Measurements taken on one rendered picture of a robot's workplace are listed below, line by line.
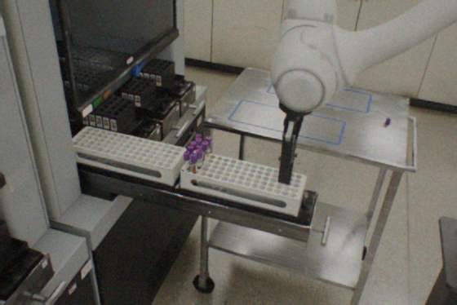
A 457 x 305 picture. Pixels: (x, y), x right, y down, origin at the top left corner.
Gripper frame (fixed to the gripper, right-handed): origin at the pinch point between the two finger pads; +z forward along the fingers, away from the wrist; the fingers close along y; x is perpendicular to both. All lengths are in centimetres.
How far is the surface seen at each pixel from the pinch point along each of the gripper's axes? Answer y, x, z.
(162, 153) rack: -0.6, -31.6, 4.0
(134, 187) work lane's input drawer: 6.7, -36.4, 11.1
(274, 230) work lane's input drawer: 6.8, 0.3, 13.2
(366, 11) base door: -229, 11, 27
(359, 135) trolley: -36.5, 16.2, 8.3
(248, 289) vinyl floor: -36, -11, 90
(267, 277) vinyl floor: -44, -5, 90
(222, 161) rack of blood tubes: -2.7, -16.3, 3.9
